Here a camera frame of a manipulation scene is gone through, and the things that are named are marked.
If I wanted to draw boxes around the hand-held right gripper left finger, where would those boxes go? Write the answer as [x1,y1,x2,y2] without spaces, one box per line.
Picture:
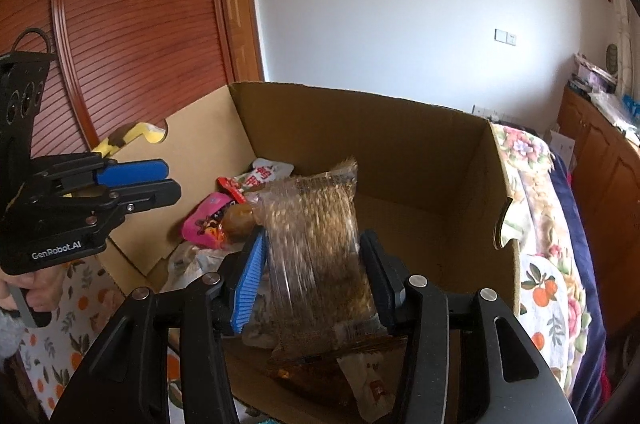
[50,226,268,424]

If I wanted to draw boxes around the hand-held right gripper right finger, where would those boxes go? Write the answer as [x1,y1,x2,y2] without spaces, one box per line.
[360,229,578,424]

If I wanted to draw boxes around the clear plastic bag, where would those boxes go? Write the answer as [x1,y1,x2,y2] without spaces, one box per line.
[589,88,640,135]

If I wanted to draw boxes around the floral blanket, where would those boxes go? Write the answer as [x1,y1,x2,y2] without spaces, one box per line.
[491,120,577,265]

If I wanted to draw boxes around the stack of boxes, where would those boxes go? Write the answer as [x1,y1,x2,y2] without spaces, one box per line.
[569,52,619,98]

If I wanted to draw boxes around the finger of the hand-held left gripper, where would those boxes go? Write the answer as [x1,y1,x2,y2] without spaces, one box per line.
[29,152,169,199]
[19,179,182,225]

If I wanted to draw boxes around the pink snack packet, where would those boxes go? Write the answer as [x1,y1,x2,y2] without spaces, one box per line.
[181,191,236,251]

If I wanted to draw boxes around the brown cardboard box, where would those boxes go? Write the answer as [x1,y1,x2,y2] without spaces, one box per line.
[97,81,524,424]

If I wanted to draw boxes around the clear brown snack packet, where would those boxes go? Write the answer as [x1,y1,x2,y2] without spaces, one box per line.
[242,156,389,356]

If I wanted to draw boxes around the white packet with red square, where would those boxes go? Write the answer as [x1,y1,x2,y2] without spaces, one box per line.
[336,348,397,424]

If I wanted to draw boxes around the white red snack packet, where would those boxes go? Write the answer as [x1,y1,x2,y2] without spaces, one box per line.
[217,158,296,205]

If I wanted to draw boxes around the person's left hand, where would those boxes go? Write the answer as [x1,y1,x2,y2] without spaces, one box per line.
[0,260,66,313]

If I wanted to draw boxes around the round brown snack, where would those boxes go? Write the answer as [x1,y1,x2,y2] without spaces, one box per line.
[220,202,259,251]

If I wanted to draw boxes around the yellow plush toy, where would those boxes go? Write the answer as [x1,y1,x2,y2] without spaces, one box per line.
[92,121,169,159]

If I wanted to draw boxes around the wooden cabinet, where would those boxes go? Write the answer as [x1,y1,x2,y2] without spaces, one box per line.
[556,84,640,336]

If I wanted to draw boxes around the white paper bag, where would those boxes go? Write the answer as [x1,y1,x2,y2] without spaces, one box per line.
[547,130,579,173]

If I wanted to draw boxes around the dark brown snack packet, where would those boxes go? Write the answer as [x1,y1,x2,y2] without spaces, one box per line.
[269,335,407,401]

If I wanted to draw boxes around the white plastic snack packet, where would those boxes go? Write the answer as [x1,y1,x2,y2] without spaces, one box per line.
[164,244,237,293]

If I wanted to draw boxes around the white wall outlet panel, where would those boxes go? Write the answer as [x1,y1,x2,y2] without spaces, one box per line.
[472,104,506,120]

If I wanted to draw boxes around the patterned beige curtain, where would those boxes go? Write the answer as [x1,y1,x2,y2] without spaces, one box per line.
[606,0,640,105]

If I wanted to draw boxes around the wooden wardrobe sliding door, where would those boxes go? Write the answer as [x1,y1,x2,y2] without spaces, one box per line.
[0,0,237,155]

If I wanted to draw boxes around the dark blue blanket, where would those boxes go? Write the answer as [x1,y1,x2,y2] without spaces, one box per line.
[549,153,622,424]

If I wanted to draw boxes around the orange fruit print bedsheet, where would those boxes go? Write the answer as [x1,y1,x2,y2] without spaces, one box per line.
[20,249,609,424]

